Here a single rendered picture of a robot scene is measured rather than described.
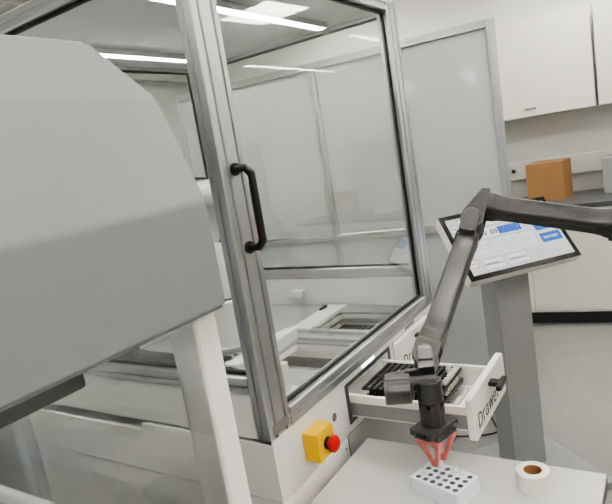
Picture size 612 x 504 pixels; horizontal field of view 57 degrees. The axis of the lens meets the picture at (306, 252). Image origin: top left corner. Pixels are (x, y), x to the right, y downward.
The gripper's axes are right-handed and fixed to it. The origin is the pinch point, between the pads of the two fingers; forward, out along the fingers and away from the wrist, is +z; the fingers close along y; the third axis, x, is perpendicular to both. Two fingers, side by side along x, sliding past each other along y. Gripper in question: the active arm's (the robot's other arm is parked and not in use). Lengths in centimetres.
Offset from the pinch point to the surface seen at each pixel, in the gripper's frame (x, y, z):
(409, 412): -12.9, -7.2, -5.3
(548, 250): -30, -126, -20
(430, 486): 2.5, 7.1, 1.9
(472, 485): 9.3, 1.6, 2.3
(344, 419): -28.0, 1.2, -3.4
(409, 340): -38, -41, -10
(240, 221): -21, 28, -61
